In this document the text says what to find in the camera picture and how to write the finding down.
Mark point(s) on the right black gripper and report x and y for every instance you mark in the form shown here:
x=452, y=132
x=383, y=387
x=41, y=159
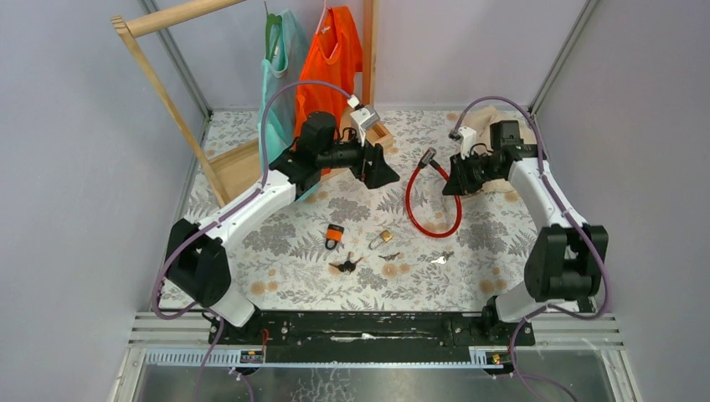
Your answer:
x=458, y=182

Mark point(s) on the small brass padlock keys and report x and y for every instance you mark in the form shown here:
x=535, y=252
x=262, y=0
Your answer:
x=389, y=257

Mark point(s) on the green clothes hanger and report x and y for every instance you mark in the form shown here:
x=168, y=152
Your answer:
x=273, y=32

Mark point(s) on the black key bunch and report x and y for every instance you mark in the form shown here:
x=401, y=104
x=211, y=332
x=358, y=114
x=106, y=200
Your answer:
x=348, y=266

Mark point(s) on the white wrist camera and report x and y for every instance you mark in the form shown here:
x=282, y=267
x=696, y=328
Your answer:
x=363, y=117
x=466, y=136

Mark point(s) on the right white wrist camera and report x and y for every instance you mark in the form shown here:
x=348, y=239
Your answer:
x=466, y=136

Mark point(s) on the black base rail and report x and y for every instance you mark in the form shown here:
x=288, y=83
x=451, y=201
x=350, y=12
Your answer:
x=291, y=336

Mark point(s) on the teal shirt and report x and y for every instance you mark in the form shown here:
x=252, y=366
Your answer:
x=286, y=68

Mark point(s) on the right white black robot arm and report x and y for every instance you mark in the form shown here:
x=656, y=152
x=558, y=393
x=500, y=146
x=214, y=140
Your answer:
x=565, y=262

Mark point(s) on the floral patterned mat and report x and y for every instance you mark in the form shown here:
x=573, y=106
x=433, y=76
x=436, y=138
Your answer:
x=283, y=264

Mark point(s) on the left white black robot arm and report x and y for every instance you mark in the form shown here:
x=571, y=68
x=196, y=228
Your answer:
x=197, y=260

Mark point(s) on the orange shirt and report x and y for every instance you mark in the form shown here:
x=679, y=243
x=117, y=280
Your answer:
x=349, y=62

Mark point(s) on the beige crumpled cloth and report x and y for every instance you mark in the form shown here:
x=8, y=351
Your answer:
x=481, y=120

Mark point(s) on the wooden clothes rack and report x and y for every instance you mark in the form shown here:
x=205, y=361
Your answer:
x=232, y=172

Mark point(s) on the orange black padlock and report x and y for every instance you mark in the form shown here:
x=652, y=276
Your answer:
x=333, y=236

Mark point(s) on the white pink clothes hanger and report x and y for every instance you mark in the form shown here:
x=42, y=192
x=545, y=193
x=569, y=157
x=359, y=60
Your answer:
x=320, y=28

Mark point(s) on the brass padlock with key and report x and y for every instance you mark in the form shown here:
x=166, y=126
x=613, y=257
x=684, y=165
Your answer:
x=381, y=239

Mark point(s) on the silver cable lock keys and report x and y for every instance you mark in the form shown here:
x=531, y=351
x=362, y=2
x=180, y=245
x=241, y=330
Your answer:
x=443, y=258

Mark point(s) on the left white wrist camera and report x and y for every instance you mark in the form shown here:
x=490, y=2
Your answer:
x=363, y=117

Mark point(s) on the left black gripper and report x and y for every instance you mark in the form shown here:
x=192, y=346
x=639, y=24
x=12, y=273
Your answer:
x=378, y=172

